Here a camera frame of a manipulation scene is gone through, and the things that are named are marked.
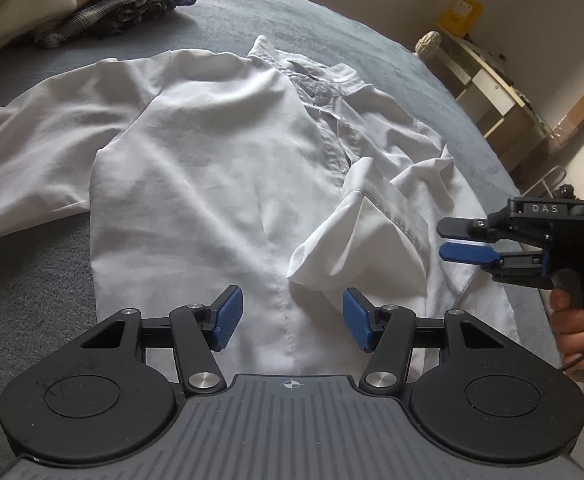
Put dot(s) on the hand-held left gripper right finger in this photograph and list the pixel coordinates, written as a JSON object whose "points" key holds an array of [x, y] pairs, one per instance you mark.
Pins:
{"points": [[359, 317]]}

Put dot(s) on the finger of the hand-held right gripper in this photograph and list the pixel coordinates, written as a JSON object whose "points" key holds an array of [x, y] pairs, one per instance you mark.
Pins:
{"points": [[464, 229], [466, 253]]}

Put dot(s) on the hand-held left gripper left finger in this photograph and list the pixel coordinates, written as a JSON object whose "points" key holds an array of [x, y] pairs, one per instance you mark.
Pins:
{"points": [[228, 317]]}

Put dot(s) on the white button-up shirt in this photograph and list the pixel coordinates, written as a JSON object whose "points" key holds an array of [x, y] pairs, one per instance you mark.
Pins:
{"points": [[222, 160]]}

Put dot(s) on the person's right hand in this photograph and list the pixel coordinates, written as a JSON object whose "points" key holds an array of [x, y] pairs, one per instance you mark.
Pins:
{"points": [[574, 325]]}

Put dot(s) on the cream wooden desk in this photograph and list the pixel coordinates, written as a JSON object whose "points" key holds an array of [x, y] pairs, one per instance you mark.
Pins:
{"points": [[496, 85]]}

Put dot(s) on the carved bedpost finial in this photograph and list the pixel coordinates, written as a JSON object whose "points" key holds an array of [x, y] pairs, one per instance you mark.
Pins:
{"points": [[429, 44]]}

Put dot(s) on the yellow box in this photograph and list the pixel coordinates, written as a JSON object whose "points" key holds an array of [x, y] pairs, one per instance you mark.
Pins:
{"points": [[460, 14]]}

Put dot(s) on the grey bed blanket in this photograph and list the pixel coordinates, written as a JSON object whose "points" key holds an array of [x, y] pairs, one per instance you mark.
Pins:
{"points": [[322, 20]]}

